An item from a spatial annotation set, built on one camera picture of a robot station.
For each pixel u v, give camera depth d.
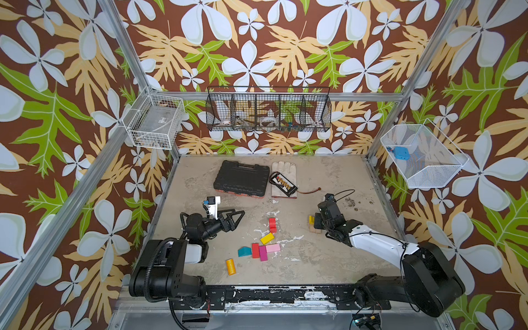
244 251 0.84
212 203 0.77
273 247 0.87
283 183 1.05
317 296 0.75
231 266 0.82
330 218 0.68
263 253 0.84
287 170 1.11
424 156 0.82
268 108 0.98
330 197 0.80
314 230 0.90
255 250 0.86
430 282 0.41
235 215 0.82
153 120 0.86
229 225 0.74
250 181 1.02
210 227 0.75
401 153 0.86
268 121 0.99
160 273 0.43
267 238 0.88
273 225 0.93
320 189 1.05
